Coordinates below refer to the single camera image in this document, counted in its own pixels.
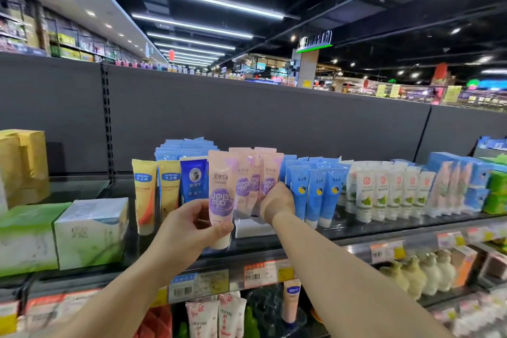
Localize person's left hand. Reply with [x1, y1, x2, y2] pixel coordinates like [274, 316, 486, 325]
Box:
[156, 199, 234, 273]

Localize person's right hand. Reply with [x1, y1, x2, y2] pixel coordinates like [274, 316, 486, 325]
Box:
[259, 181, 296, 226]

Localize pink tube with purple label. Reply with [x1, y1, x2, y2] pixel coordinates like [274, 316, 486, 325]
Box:
[208, 150, 234, 251]
[259, 152, 285, 201]
[228, 147, 255, 219]
[248, 147, 271, 212]

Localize person's left forearm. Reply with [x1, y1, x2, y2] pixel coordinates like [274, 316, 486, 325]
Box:
[48, 259, 179, 338]

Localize person's right forearm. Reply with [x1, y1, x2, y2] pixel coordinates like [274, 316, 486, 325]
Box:
[272, 209, 454, 338]

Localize row of light blue tubes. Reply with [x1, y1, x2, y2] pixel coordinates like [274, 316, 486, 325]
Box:
[279, 155, 352, 230]

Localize white shelf divider tray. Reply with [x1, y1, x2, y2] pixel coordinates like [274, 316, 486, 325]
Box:
[234, 217, 279, 239]

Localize black shelf board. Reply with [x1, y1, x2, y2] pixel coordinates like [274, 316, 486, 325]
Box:
[24, 175, 507, 303]

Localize dark blue tube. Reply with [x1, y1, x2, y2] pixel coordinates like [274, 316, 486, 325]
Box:
[180, 156, 210, 204]

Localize white and blue price label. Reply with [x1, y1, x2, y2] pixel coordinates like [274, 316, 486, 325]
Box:
[169, 270, 230, 304]

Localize yellow tube with orange print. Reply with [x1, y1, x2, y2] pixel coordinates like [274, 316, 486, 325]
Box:
[132, 159, 158, 236]
[157, 160, 182, 220]

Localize yellow price tag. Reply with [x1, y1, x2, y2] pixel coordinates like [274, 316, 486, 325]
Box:
[277, 260, 295, 283]

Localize row of pink white tubes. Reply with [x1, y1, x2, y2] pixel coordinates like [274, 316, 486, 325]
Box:
[185, 291, 248, 338]

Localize grey shelf back panel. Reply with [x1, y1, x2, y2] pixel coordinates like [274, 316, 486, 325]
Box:
[0, 52, 507, 181]

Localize stack of light blue cartons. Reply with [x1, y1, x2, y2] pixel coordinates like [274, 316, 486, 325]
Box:
[154, 137, 219, 163]

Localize green bottle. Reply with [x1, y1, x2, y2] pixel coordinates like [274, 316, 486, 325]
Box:
[243, 305, 261, 338]

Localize pink tube with blue label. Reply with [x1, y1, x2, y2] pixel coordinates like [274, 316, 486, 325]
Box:
[281, 279, 302, 325]

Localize row of white green-print tubes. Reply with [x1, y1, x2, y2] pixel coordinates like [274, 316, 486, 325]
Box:
[345, 160, 437, 224]

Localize red packets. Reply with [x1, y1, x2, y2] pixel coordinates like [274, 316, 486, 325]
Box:
[134, 305, 173, 338]

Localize orange and yellow price label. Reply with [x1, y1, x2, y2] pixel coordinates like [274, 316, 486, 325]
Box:
[436, 230, 467, 250]
[370, 240, 407, 265]

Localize white and green tissue pack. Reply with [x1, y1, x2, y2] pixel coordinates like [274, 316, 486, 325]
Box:
[54, 198, 130, 271]

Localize beige store column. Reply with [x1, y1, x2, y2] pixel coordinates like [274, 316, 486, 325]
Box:
[297, 50, 320, 89]

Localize cream pump bottle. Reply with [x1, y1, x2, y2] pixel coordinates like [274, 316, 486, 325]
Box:
[419, 252, 443, 295]
[379, 260, 411, 293]
[400, 256, 428, 301]
[435, 249, 458, 292]

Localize yellow paper sign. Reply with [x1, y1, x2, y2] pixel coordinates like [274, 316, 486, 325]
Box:
[375, 84, 401, 99]
[442, 85, 463, 104]

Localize black slotted shelf upright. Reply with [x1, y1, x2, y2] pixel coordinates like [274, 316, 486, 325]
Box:
[101, 64, 116, 181]

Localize green lit hanging sign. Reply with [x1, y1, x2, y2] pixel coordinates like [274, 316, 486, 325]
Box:
[296, 30, 334, 53]

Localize row of blue boxed pink tubes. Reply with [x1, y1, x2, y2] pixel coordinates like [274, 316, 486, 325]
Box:
[425, 152, 491, 218]

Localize row of orange shelf labels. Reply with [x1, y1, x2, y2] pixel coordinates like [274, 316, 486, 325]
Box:
[0, 289, 101, 336]

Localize orange and white carton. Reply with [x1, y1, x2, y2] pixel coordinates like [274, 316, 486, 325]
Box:
[451, 245, 478, 288]

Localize yellow cardboard box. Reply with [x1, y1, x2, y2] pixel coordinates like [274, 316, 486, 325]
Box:
[0, 129, 51, 208]

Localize stack of green boxes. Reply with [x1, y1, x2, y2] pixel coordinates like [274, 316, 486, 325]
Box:
[482, 155, 507, 215]

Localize background shelves of goods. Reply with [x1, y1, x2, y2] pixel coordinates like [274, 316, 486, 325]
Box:
[0, 0, 169, 70]

